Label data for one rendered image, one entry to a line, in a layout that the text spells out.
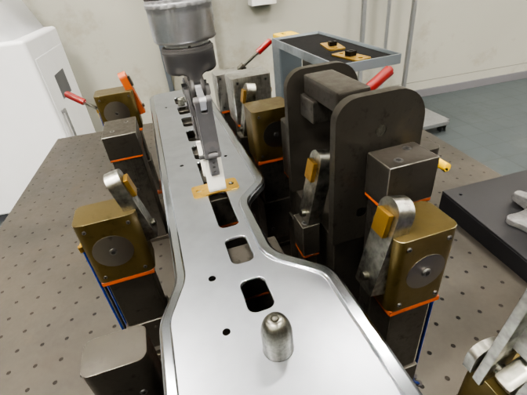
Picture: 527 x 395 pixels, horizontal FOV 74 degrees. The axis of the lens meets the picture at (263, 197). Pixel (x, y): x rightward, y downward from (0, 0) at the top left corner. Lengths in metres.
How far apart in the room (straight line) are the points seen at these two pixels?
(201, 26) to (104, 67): 2.86
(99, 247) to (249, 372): 0.31
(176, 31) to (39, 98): 2.06
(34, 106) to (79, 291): 1.71
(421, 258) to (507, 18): 4.31
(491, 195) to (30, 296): 1.22
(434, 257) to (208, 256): 0.29
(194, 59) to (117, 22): 2.78
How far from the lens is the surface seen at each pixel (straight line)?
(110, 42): 3.32
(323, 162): 0.50
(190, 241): 0.53
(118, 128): 0.95
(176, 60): 0.53
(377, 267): 0.43
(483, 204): 1.07
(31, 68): 2.49
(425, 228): 0.43
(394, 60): 0.76
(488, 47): 4.61
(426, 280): 0.47
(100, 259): 0.60
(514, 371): 0.33
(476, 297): 0.90
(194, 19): 0.51
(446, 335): 0.81
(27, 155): 2.69
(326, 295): 0.43
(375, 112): 0.46
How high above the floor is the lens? 1.33
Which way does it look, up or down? 34 degrees down
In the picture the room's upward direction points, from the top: 6 degrees counter-clockwise
